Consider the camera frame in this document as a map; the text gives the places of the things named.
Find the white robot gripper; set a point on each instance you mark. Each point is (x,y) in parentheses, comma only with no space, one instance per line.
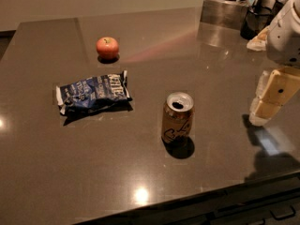
(285,42)

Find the orange soda can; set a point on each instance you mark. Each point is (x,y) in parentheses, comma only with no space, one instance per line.
(178,111)

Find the white crumpled napkin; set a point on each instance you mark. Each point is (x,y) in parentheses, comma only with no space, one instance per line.
(258,43)

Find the black mesh cup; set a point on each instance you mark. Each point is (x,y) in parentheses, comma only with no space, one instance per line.
(256,19)

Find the steel snack dispenser base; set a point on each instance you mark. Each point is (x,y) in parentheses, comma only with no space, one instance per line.
(223,13)

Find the red apple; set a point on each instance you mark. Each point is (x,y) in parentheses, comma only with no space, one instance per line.
(107,48)

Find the blue chip bag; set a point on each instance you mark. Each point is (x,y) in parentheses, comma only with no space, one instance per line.
(93,94)

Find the black drawer handle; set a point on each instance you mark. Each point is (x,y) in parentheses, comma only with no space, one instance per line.
(282,213)

